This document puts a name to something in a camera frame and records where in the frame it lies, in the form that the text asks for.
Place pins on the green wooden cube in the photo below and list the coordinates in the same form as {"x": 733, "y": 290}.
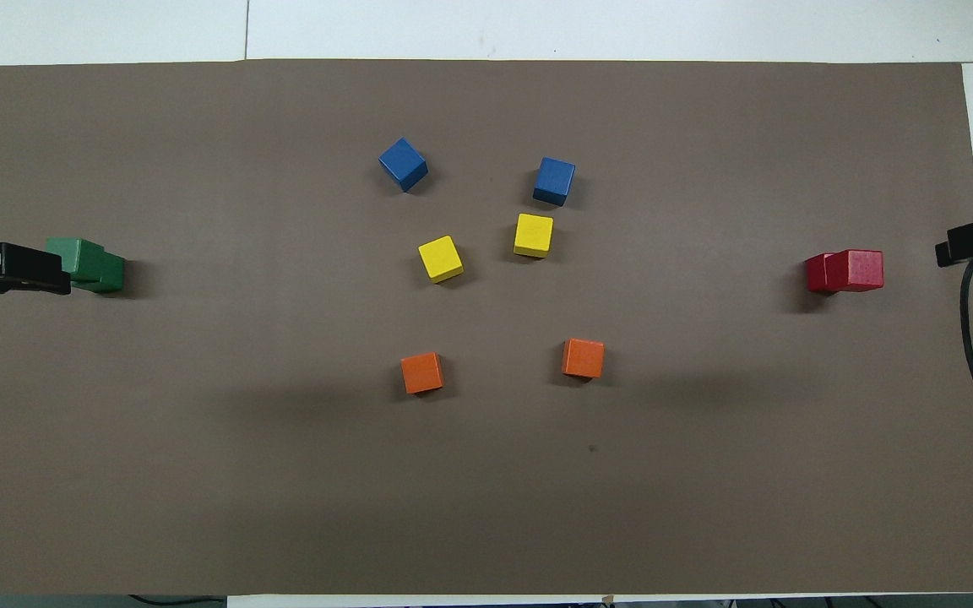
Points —
{"x": 111, "y": 274}
{"x": 81, "y": 253}

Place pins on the red wooden cube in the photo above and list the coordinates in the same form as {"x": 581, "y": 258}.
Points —
{"x": 813, "y": 274}
{"x": 854, "y": 270}

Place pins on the brown table mat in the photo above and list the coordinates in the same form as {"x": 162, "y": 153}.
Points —
{"x": 284, "y": 507}

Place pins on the blue wooden cube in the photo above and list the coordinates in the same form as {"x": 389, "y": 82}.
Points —
{"x": 403, "y": 164}
{"x": 554, "y": 179}

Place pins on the orange wooden cube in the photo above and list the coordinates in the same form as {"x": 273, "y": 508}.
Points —
{"x": 583, "y": 358}
{"x": 422, "y": 372}

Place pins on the yellow wooden cube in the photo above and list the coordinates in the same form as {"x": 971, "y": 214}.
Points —
{"x": 440, "y": 257}
{"x": 534, "y": 235}

